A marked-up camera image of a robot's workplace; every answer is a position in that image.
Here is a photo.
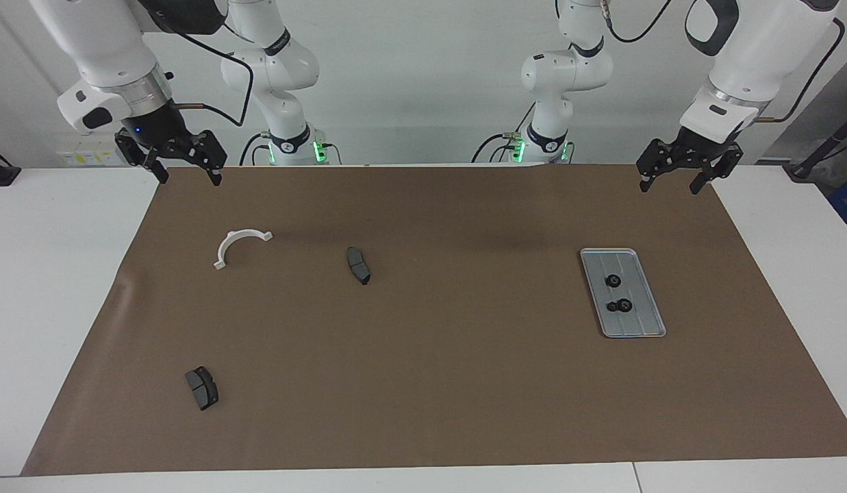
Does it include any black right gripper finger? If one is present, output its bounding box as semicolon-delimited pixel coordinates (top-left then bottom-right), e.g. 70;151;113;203
186;129;228;188
114;133;170;185

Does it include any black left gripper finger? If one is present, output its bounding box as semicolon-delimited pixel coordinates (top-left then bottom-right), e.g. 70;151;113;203
635;138;674;194
691;144;744;197

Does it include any silver metal tray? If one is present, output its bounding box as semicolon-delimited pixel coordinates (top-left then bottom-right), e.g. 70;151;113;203
579;247;668;339

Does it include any black pole stand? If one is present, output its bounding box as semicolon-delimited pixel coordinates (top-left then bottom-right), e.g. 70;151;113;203
783;113;847;182

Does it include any long grey brake pad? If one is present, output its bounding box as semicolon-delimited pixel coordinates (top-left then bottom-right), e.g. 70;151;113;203
346;246;372;286

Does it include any short grey brake pad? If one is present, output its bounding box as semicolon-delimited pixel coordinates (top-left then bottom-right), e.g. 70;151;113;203
185;366;220;412

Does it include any brown table mat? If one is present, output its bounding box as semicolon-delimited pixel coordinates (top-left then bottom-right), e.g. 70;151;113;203
21;163;847;477

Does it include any black right arm base cable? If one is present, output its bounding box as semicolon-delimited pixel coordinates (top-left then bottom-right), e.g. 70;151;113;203
240;132;273;166

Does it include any black arm base cable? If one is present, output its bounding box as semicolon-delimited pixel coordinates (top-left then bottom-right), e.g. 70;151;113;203
472;103;535;165
240;132;273;166

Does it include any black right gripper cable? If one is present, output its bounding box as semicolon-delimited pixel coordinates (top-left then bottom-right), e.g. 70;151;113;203
170;27;255;128

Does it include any white wall socket box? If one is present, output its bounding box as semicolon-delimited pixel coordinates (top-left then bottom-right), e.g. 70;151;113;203
55;132;126;167

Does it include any white curved plastic bracket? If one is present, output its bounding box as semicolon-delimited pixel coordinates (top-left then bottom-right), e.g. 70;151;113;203
213;229;274;270

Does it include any black clamp mount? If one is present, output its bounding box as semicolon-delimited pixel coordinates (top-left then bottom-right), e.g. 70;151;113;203
0;145;21;187

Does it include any white wall cable conduit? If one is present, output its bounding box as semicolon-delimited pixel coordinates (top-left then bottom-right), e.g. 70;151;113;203
0;0;54;79

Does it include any black left arm base cable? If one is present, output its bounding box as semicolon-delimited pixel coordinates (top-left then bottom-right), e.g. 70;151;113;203
472;103;535;165

